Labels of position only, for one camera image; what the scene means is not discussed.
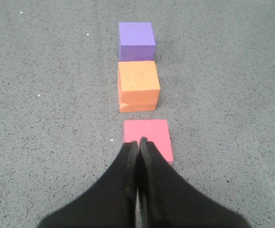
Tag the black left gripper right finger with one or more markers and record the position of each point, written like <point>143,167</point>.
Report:
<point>168,201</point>

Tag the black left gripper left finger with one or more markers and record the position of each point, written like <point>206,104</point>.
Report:
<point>109,203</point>

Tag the orange foam cube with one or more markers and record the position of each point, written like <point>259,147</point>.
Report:
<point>138,86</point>

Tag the pink foam cube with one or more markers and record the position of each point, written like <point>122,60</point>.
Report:
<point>155,130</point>

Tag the purple foam cube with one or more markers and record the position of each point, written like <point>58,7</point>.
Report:
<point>136,41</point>

